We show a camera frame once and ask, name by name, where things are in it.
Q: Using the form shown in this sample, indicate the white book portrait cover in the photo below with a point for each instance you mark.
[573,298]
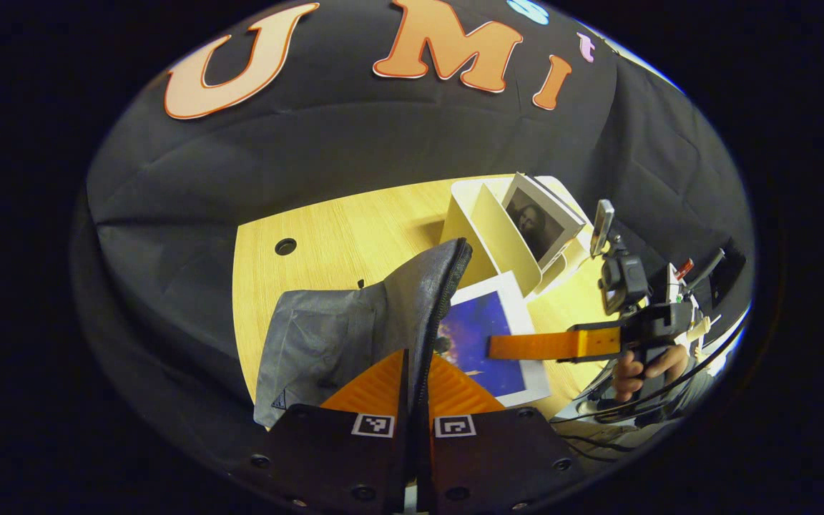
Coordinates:
[537,225]

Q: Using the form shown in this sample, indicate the grey schoolbag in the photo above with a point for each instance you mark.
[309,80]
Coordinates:
[333,336]

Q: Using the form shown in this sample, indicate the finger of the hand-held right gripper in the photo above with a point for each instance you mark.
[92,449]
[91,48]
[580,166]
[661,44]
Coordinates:
[541,345]

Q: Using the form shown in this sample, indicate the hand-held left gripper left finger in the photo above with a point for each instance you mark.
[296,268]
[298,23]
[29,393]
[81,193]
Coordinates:
[403,429]

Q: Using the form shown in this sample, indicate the blue cover book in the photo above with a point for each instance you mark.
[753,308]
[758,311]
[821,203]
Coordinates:
[483,343]

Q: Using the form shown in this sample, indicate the white plastic bookshelf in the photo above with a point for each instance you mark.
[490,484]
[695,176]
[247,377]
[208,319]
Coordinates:
[498,236]

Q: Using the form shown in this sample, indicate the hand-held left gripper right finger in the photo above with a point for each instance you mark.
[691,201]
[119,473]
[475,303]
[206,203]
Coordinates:
[498,458]

